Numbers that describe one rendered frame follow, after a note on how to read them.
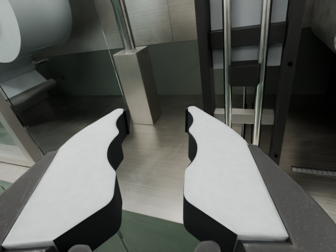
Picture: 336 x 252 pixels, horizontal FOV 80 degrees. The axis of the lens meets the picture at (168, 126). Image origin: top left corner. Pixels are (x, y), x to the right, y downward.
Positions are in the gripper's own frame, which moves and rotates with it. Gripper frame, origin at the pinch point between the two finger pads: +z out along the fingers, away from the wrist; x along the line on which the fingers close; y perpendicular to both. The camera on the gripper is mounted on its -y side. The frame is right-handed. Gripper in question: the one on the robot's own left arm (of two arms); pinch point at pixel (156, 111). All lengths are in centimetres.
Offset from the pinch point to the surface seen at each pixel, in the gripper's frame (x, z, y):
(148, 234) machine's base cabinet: -6, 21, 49
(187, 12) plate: 9, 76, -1
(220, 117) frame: 12.2, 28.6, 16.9
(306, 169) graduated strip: 33, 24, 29
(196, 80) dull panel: 14, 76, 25
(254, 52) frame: 16.8, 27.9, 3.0
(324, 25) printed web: 38, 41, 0
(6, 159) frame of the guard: -56, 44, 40
